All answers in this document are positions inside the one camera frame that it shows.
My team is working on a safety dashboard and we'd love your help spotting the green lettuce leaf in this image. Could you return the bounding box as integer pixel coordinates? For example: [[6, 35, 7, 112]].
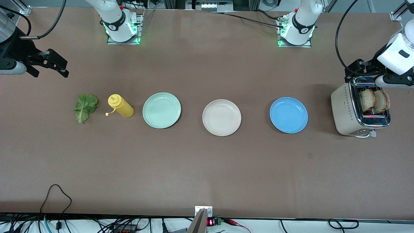
[[73, 94, 99, 124]]

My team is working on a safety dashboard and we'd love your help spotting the black coiled cable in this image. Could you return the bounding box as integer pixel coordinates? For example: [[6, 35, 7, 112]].
[[328, 219, 359, 230]]

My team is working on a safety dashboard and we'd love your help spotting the blue plate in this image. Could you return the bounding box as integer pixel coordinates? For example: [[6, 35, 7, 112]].
[[270, 97, 309, 134]]

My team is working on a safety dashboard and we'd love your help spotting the brown bread slice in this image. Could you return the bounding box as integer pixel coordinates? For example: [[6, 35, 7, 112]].
[[359, 89, 376, 113], [374, 90, 390, 114]]

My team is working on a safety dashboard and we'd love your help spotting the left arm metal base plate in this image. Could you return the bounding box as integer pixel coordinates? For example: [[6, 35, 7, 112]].
[[278, 16, 312, 48]]

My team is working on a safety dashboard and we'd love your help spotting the pale green plate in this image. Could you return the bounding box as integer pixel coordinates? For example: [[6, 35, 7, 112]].
[[143, 93, 181, 129]]

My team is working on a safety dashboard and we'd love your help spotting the red clip lead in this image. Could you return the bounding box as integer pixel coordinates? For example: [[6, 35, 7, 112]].
[[223, 218, 251, 233]]

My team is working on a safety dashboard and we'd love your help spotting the white metal bracket plate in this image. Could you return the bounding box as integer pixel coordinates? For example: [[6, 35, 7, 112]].
[[195, 206, 213, 218]]

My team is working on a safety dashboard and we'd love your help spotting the thin black looped cable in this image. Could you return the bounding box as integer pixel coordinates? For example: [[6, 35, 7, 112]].
[[39, 184, 72, 230]]

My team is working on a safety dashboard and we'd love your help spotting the grey aluminium camera post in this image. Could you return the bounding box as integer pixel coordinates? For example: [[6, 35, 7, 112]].
[[187, 209, 207, 233]]

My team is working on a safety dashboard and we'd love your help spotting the black cable on table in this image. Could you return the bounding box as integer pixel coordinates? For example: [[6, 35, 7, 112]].
[[210, 10, 285, 29]]

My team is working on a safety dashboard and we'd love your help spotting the beige plate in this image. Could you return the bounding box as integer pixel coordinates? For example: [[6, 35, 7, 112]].
[[202, 99, 242, 137]]

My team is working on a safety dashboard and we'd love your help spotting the control box with lights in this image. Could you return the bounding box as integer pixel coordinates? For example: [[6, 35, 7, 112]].
[[185, 0, 234, 12]]

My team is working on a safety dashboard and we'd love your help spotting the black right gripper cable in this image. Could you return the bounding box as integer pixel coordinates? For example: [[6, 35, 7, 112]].
[[0, 5, 32, 37]]

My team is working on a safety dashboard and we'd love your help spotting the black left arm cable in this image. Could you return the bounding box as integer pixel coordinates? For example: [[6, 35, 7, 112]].
[[335, 0, 360, 75]]

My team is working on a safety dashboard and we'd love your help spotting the aluminium frame profile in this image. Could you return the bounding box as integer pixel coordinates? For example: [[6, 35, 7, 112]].
[[390, 0, 414, 22], [11, 0, 32, 16]]

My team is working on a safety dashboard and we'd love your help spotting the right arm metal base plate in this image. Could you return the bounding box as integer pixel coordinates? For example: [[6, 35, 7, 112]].
[[107, 10, 144, 45]]

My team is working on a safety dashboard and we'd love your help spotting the cream and chrome toaster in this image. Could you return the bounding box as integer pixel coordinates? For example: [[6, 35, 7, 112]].
[[331, 76, 391, 138]]

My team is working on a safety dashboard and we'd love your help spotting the yellow squeeze bottle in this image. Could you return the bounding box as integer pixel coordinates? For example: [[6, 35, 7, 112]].
[[106, 94, 134, 118]]

